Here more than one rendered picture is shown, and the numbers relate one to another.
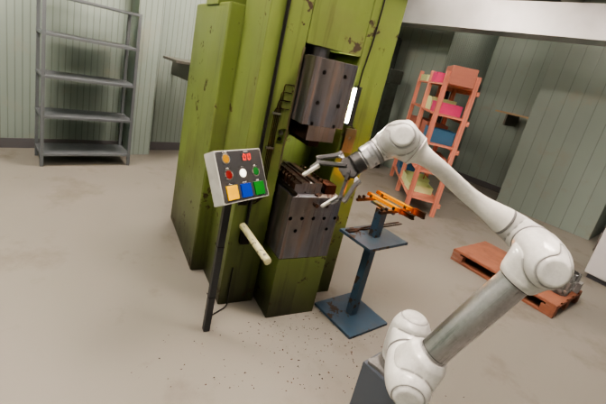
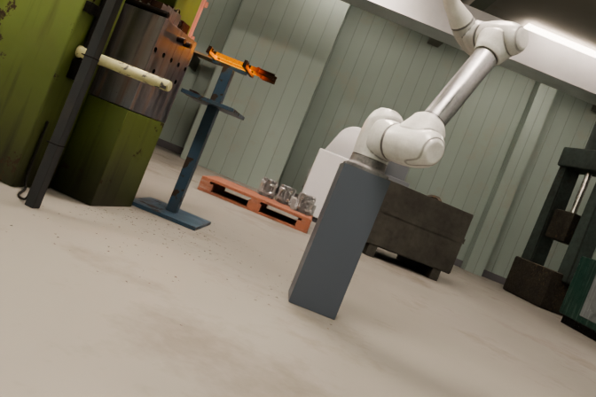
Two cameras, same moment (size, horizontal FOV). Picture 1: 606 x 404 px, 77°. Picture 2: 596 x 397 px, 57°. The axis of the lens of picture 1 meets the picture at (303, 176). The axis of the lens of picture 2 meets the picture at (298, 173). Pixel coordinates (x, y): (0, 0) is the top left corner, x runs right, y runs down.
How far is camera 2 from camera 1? 1.78 m
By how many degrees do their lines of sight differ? 49
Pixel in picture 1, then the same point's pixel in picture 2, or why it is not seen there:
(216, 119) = not seen: outside the picture
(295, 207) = (163, 35)
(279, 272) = (123, 132)
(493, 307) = (482, 71)
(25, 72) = not seen: outside the picture
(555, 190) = (244, 143)
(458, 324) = (458, 89)
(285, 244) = (140, 89)
